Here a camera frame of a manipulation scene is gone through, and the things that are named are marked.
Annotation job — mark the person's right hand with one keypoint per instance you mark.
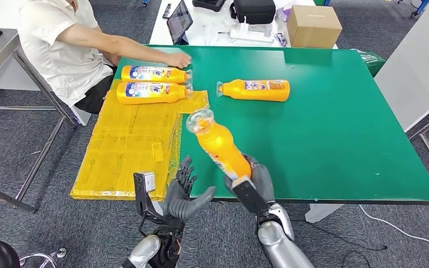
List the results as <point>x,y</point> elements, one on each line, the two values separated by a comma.
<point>178,60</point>

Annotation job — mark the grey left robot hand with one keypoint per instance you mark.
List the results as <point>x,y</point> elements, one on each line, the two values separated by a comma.
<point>177,203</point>

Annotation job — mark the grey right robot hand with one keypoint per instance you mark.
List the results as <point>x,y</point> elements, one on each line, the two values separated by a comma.
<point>264,179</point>

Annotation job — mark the orange detergent bottle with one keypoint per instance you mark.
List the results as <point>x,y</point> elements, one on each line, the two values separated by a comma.
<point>218,144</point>
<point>179,92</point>
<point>236,91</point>
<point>181,76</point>

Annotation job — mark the person's right forearm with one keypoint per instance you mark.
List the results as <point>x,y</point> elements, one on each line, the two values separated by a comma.
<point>140,50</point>

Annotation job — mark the person's left forearm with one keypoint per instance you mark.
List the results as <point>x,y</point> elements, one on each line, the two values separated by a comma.
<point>109,51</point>

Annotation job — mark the dark tablet on stand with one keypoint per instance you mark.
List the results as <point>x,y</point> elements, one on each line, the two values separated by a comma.
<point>179,20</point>

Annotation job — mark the black plastic tray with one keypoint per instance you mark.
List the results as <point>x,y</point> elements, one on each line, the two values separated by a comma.
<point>209,3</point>

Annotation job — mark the white table leg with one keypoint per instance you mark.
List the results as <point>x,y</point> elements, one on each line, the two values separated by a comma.
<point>322,214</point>

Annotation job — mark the yellow taped cardboard mat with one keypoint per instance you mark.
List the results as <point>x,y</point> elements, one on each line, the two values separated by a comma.
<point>125,148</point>

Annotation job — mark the white power strip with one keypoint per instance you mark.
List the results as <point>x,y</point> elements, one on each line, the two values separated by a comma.
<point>250,35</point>

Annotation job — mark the black carry bag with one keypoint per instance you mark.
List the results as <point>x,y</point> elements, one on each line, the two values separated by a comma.
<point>253,11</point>

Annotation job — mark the small printed packet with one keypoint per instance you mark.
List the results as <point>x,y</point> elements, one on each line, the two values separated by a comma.
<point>281,39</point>

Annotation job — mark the purple plastic packet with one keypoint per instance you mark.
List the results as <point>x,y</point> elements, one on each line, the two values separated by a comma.
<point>283,14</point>

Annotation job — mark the person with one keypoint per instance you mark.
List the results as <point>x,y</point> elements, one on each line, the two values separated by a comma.
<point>59,63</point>

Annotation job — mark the brown cardboard box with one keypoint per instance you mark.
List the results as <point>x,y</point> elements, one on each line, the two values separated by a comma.
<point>314,27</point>

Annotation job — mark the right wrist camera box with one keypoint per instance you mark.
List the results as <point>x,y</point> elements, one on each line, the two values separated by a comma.
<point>249,196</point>

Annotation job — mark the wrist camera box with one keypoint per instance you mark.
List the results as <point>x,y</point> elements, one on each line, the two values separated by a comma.
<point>140,196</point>
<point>249,196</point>

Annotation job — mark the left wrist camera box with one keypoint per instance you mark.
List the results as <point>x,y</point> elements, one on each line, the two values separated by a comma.
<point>140,196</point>

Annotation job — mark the blue metal rack frame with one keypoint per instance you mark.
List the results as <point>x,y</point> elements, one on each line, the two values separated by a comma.
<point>423,4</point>

